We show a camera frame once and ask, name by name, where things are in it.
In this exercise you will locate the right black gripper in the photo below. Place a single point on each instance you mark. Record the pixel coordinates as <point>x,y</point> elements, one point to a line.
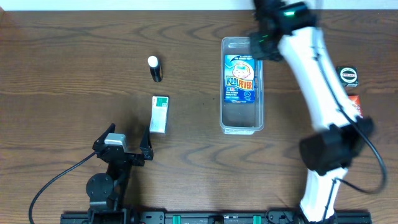
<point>261,50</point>

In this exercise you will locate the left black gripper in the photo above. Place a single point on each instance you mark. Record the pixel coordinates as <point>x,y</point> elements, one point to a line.
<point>138,160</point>

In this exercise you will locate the blue Kool Fever box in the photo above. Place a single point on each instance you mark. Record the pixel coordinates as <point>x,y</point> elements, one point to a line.
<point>239,79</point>

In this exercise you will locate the white green medicine box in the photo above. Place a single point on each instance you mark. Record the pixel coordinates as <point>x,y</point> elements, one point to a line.
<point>158,122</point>

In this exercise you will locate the red small box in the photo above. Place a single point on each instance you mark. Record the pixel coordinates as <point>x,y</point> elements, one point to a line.
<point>356,103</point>

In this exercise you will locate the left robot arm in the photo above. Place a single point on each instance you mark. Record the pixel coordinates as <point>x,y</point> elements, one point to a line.
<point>106,190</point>

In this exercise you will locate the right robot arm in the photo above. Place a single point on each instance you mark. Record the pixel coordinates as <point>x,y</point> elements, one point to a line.
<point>290,32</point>

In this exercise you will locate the clear plastic container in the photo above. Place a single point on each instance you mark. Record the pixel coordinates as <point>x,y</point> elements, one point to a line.
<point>241,118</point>

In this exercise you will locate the black bottle white cap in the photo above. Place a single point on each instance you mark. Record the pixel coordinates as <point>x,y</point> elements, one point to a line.
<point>155,68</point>

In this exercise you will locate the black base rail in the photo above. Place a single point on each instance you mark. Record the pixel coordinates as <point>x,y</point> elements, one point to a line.
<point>160,217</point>

